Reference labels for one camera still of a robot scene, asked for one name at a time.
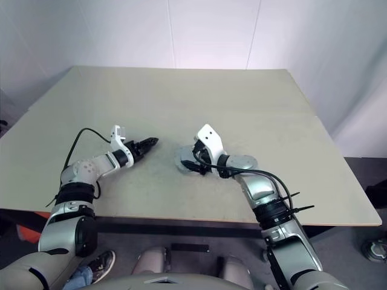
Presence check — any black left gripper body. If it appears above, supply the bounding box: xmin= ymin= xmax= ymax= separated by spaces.
xmin=125 ymin=139 xmax=146 ymax=161

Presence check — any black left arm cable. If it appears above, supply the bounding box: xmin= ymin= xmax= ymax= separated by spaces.
xmin=63 ymin=128 xmax=113 ymax=170

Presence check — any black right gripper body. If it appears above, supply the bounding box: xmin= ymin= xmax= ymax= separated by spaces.
xmin=191 ymin=144 xmax=213 ymax=176

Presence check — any black metal table frame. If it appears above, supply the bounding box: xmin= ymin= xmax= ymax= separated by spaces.
xmin=0 ymin=208 xmax=333 ymax=263

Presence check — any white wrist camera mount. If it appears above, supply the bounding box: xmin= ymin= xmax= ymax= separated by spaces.
xmin=194 ymin=123 xmax=226 ymax=164
xmin=108 ymin=124 xmax=136 ymax=169

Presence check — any silver round motor lid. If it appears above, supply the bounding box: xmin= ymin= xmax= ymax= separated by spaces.
xmin=174 ymin=144 xmax=197 ymax=169

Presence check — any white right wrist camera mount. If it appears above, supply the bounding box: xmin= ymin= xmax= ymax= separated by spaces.
xmin=194 ymin=123 xmax=226 ymax=164

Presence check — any black flat floor plate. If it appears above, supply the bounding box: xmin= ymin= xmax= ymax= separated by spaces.
xmin=171 ymin=242 xmax=210 ymax=254

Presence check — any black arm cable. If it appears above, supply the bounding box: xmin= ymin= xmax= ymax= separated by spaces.
xmin=193 ymin=150 xmax=296 ymax=218
xmin=63 ymin=128 xmax=113 ymax=170

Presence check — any black right arm cable tie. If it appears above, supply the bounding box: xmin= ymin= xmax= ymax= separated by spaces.
xmin=284 ymin=204 xmax=316 ymax=214

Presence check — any grey robot torso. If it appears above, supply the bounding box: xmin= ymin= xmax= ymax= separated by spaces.
xmin=90 ymin=272 xmax=303 ymax=290

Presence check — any person's blue jeans leg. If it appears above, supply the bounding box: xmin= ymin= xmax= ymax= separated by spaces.
xmin=64 ymin=265 xmax=94 ymax=290

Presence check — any beige rounded robot leg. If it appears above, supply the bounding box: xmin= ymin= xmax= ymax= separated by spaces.
xmin=217 ymin=256 xmax=254 ymax=290
xmin=132 ymin=245 xmax=169 ymax=276

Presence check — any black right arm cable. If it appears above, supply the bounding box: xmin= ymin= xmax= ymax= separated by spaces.
xmin=193 ymin=150 xmax=296 ymax=218

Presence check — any orange object under table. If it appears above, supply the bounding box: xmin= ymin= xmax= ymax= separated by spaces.
xmin=16 ymin=211 xmax=51 ymax=244

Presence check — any person's patterned dark shoe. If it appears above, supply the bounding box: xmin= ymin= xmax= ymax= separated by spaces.
xmin=87 ymin=250 xmax=117 ymax=283

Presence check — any round grey floor device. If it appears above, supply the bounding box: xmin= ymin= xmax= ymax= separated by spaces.
xmin=360 ymin=237 xmax=387 ymax=261

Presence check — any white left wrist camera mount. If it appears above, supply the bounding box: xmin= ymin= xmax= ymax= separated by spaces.
xmin=108 ymin=124 xmax=136 ymax=169

